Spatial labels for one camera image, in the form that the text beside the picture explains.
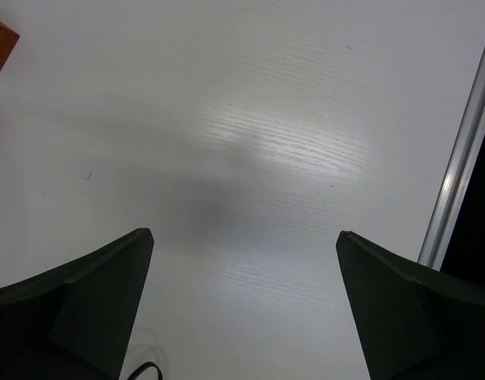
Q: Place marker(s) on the aluminium table edge rail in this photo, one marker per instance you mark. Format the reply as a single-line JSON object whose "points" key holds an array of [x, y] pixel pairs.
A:
{"points": [[457, 176]]}

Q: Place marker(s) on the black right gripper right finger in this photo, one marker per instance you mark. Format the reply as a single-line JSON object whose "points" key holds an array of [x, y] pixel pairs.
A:
{"points": [[412, 321]]}

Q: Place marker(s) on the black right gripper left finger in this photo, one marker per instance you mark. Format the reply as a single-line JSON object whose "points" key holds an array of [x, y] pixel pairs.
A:
{"points": [[75, 321]]}

